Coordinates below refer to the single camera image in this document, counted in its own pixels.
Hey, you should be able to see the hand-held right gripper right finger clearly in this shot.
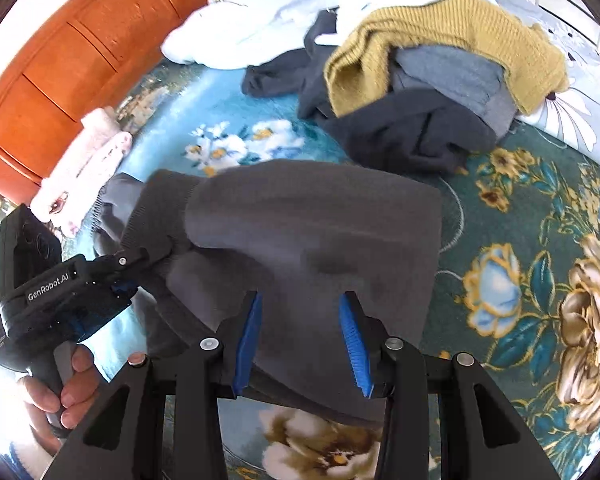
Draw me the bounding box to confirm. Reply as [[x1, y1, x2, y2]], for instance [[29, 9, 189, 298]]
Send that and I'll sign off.
[[338, 290, 565, 480]]

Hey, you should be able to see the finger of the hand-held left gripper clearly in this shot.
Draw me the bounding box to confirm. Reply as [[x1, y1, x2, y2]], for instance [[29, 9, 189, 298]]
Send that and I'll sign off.
[[86, 246, 151, 274], [106, 281, 141, 302]]

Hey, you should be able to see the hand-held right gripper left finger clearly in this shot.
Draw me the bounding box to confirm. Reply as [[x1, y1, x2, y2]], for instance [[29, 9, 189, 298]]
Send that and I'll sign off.
[[44, 290, 265, 480]]

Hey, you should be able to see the dark grey hoodie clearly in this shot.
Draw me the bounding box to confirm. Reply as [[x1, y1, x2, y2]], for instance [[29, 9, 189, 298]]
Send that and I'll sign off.
[[92, 159, 444, 429]]

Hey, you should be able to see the person's left hand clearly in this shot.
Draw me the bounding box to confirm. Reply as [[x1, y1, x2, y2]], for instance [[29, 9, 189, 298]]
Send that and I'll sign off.
[[17, 346, 102, 454]]

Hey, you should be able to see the pink satin folded garment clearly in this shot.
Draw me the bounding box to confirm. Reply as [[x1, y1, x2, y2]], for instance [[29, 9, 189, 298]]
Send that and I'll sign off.
[[30, 175, 107, 239]]

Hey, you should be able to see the fuzzy pale pink sweater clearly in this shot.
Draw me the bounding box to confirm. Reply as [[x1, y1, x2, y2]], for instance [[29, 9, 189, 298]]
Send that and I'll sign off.
[[45, 106, 134, 202]]

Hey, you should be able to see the teal floral blanket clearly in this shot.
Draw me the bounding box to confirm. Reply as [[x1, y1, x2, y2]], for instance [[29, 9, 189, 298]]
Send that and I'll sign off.
[[60, 57, 600, 480]]

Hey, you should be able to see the charcoal sweatshirt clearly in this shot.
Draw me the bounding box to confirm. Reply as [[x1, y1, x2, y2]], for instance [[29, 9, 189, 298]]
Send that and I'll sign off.
[[241, 10, 499, 177]]

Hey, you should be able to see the wooden headboard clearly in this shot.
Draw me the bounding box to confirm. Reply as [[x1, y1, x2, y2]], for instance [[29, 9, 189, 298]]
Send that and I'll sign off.
[[0, 0, 219, 207]]

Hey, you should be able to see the blue-grey garment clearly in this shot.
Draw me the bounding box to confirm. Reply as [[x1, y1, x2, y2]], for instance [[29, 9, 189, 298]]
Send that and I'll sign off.
[[392, 44, 519, 134]]

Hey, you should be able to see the light blue floral duvet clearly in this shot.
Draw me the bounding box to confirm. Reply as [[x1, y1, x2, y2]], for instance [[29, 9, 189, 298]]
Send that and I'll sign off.
[[160, 0, 600, 156]]

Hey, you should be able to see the mustard knit sweater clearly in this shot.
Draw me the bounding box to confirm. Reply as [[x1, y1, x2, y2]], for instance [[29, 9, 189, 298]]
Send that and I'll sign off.
[[324, 0, 570, 117]]

